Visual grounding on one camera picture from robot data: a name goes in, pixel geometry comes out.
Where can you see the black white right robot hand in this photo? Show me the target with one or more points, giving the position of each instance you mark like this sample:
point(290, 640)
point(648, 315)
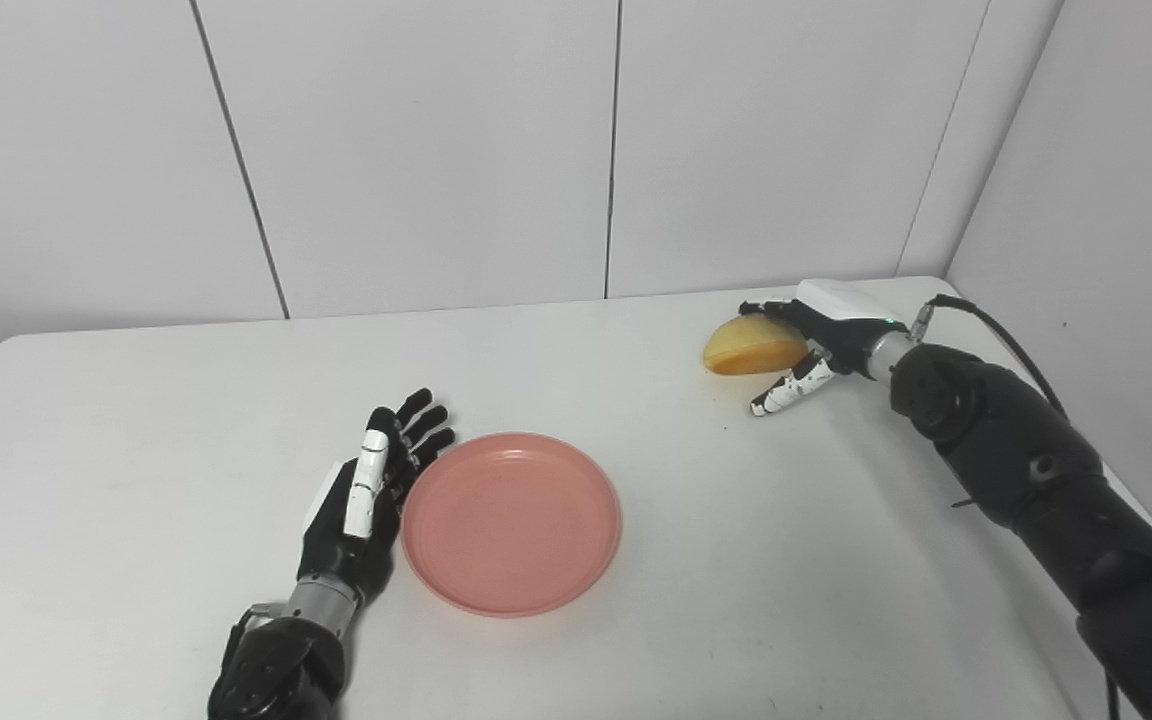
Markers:
point(841, 320)

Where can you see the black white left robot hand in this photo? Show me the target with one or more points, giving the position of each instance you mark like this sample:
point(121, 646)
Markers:
point(331, 540)

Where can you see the golden bread roll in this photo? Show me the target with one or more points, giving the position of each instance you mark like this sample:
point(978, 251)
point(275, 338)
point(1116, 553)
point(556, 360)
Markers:
point(751, 348)

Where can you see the pink round plate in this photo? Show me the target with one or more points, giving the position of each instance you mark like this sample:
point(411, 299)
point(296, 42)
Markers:
point(511, 525)

